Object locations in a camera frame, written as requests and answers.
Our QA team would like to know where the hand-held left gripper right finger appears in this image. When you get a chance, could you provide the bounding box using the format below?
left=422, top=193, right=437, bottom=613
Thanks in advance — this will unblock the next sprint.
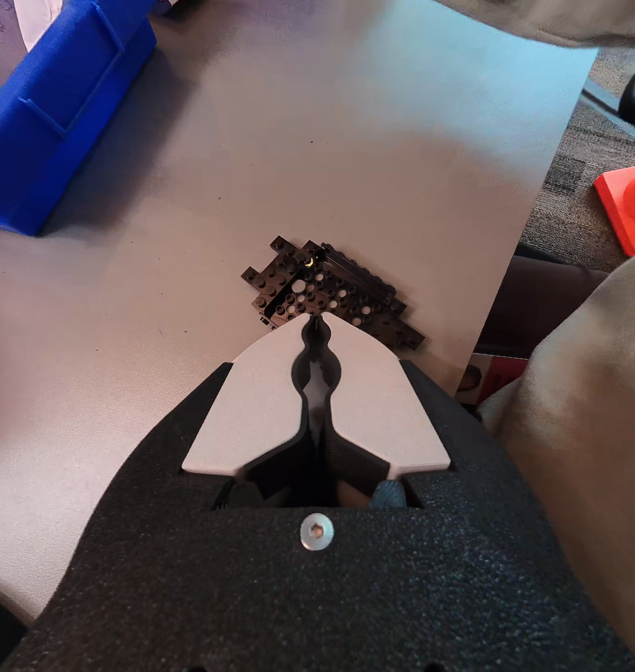
left=320, top=313, right=452, bottom=481

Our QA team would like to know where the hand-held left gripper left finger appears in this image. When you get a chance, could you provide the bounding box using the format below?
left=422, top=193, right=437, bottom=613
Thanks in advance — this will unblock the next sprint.
left=181, top=313, right=315, bottom=480

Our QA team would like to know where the black toy brick chassis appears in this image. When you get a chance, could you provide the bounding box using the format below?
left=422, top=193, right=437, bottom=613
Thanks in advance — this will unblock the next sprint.
left=240, top=235, right=425, bottom=351

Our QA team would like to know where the person's right forearm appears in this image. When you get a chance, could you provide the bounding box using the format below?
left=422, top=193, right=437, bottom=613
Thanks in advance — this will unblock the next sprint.
left=433, top=0, right=635, bottom=50

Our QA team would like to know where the grey desk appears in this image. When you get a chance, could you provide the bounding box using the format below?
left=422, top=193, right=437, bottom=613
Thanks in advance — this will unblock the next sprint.
left=0, top=0, right=599, bottom=625

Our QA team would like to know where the person's beige clothing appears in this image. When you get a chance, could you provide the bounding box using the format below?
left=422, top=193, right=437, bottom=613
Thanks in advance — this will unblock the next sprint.
left=477, top=252, right=635, bottom=672

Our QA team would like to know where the orange traffic cone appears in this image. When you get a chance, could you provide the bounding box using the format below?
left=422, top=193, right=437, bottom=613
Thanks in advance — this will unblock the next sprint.
left=594, top=163, right=635, bottom=258

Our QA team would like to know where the blue plastic bin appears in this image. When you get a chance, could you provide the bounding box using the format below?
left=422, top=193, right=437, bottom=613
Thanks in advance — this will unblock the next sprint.
left=0, top=0, right=158, bottom=237

